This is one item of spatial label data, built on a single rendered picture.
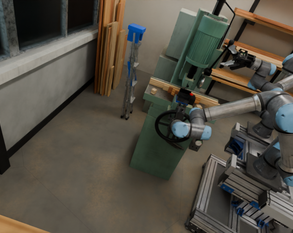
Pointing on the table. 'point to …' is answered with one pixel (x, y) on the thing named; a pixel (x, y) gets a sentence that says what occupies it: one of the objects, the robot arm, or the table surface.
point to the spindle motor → (206, 41)
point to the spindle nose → (192, 71)
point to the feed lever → (217, 59)
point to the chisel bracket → (187, 82)
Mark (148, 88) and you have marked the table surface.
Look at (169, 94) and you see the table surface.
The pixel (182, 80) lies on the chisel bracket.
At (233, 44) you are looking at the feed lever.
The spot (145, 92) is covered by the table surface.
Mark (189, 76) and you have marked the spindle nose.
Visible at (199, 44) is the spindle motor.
